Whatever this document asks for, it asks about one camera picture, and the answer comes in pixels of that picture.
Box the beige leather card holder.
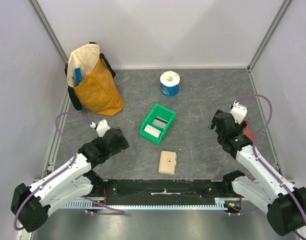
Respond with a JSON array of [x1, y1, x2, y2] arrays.
[[158, 151, 177, 175]]

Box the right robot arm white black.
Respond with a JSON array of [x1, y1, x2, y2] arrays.
[[209, 109, 306, 236]]

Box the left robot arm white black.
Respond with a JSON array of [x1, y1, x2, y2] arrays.
[[10, 128, 129, 233]]

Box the white card in bin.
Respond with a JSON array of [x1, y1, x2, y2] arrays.
[[144, 124, 161, 139]]

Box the card with magnetic stripe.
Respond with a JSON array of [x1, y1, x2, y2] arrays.
[[152, 117, 168, 129]]

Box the red and grey box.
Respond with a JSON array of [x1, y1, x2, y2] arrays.
[[243, 117, 256, 142]]

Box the green plastic bin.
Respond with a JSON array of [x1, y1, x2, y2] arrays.
[[139, 104, 176, 145]]

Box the orange tote bag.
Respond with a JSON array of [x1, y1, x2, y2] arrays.
[[64, 42, 125, 117]]

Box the blue item in bag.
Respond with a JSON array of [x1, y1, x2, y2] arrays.
[[74, 67, 83, 85]]

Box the toilet paper roll blue wrap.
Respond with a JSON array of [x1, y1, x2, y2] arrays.
[[160, 70, 180, 98]]

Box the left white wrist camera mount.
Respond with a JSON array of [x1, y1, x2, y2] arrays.
[[90, 119, 111, 138]]

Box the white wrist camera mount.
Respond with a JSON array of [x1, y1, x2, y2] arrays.
[[230, 101, 248, 124], [90, 119, 111, 138]]

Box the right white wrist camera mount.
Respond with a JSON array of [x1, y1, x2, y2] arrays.
[[230, 101, 248, 124]]

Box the white slotted cable duct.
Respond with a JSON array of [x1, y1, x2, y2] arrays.
[[60, 198, 228, 211]]

